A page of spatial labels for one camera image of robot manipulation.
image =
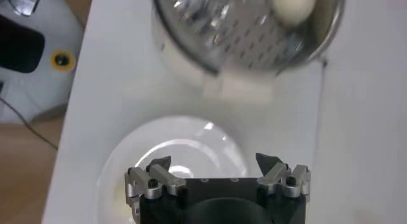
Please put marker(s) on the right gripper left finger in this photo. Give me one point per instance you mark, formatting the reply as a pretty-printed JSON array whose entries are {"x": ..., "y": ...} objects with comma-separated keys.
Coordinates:
[{"x": 167, "y": 179}]

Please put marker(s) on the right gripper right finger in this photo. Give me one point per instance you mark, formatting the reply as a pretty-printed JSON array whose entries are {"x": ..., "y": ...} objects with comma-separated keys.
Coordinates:
[{"x": 273, "y": 177}]

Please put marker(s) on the white steamed baozi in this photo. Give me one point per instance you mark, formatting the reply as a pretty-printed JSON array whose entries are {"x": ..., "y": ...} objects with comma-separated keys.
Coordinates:
[{"x": 292, "y": 5}]

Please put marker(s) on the stainless steel steamer basket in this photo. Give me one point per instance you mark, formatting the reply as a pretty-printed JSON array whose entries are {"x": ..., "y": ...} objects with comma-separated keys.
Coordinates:
[{"x": 238, "y": 31}]

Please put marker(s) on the white round plate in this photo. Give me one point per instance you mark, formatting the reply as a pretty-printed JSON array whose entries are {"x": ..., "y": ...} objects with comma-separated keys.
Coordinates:
[{"x": 190, "y": 142}]

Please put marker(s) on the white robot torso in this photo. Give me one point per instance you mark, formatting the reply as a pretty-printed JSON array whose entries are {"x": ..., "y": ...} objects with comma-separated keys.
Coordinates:
[{"x": 47, "y": 95}]

